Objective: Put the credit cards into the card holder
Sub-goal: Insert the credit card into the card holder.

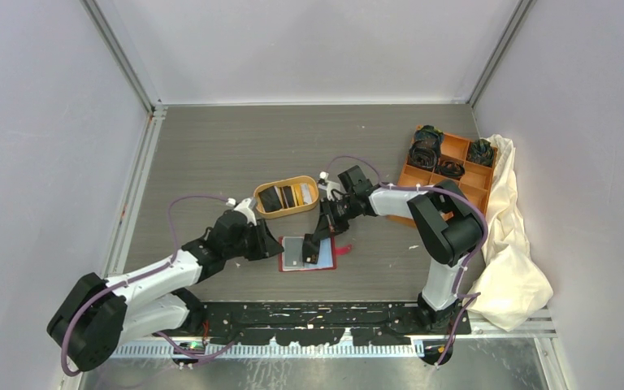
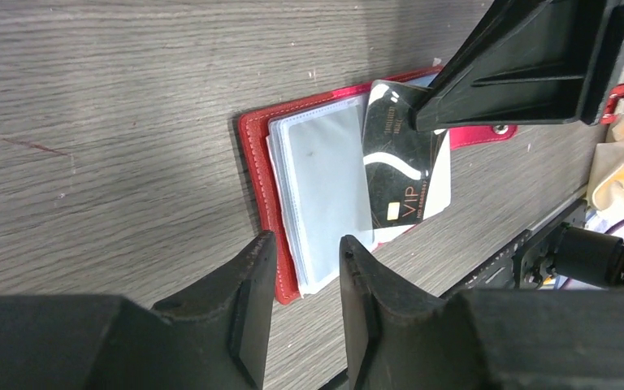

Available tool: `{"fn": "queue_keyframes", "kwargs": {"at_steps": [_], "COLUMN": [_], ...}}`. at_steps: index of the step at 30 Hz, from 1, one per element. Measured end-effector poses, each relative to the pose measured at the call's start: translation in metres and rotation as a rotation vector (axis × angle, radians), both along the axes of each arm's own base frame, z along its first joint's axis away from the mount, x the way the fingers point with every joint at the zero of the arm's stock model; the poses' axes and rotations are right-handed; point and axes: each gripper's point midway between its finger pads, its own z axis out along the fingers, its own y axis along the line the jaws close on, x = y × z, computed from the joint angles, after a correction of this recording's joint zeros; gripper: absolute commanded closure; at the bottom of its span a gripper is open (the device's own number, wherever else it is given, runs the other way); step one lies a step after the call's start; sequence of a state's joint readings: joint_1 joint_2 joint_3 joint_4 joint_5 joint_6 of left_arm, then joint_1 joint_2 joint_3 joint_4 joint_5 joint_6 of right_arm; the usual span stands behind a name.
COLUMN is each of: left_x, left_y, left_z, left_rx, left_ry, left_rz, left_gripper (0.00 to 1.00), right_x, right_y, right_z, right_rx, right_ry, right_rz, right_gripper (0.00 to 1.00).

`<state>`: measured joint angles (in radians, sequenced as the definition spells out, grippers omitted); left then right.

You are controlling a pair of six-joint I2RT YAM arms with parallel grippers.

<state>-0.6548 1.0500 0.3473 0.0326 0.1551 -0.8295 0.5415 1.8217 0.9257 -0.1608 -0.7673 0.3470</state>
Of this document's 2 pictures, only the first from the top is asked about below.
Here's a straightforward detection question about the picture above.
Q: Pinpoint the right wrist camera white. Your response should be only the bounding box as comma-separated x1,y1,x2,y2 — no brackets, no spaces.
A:
317,171,345,201

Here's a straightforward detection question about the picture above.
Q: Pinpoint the orange oval card tray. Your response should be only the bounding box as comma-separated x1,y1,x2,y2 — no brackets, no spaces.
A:
253,175,320,219

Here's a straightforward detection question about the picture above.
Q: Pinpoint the coiled black strap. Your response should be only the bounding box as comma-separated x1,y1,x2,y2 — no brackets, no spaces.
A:
434,160,466,181

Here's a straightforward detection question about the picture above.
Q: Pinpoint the black glossy credit card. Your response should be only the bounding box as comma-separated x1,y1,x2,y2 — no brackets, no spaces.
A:
301,233,321,264

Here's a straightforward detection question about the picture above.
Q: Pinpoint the cream cloth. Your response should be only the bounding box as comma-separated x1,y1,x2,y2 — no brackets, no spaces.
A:
469,134,553,332

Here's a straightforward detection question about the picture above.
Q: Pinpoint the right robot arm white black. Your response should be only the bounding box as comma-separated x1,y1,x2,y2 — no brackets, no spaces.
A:
302,166,488,334

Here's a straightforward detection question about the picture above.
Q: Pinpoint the rolled black belt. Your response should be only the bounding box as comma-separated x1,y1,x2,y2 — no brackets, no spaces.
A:
408,141,441,171

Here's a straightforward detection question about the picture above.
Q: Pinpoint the rolled green dark belt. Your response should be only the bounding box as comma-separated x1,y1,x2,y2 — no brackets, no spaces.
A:
466,138,496,167

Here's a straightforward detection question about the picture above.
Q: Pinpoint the red card holder wallet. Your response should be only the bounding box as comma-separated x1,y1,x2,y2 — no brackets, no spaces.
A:
279,236,353,273

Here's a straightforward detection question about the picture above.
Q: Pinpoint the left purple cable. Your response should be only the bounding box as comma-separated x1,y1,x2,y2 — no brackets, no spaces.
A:
59,194,238,378

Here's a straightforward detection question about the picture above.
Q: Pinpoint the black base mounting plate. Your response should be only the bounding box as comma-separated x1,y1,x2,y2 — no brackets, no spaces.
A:
165,301,471,346

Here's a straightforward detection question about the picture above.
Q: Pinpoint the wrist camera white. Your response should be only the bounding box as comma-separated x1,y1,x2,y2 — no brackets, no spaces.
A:
317,171,345,201
226,197,258,225

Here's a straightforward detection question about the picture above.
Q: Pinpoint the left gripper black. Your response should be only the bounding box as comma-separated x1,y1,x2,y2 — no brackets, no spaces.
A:
224,218,284,261

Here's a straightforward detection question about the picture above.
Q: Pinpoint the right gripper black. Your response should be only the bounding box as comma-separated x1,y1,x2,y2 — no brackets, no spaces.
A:
314,195,358,243

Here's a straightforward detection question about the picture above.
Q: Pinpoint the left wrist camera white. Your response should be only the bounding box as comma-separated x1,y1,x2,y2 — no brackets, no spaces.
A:
226,197,258,225

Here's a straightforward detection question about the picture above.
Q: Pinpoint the orange compartment organizer tray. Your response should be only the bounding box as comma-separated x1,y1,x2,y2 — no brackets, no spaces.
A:
397,132,498,213

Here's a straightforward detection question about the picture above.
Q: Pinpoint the rolled dark patterned belt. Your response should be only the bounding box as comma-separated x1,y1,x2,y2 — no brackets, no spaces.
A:
413,125,445,145

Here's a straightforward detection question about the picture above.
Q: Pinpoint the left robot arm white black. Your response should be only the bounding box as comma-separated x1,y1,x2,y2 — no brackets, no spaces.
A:
46,210,284,372

